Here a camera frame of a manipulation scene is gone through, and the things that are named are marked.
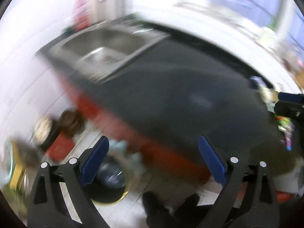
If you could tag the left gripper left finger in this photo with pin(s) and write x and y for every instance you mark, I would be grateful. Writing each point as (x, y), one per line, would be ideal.
(47, 207)

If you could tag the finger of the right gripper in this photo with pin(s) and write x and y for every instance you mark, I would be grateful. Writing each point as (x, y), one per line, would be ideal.
(294, 98)
(289, 110)

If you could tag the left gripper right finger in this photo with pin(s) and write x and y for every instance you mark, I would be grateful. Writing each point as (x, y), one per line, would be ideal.
(259, 207)

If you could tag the black round trash bin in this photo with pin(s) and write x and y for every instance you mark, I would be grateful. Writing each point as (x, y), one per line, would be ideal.
(111, 183)

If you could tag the red kitchen cabinet front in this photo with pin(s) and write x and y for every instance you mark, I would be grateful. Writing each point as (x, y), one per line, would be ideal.
(154, 154)

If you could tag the red box on floor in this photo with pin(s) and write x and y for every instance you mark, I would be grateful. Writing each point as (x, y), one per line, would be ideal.
(60, 148)

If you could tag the stainless steel sink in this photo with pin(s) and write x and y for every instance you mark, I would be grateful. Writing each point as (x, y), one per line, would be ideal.
(99, 51)

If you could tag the pink red detergent bottle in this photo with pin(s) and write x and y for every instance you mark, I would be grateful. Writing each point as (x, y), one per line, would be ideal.
(81, 17)

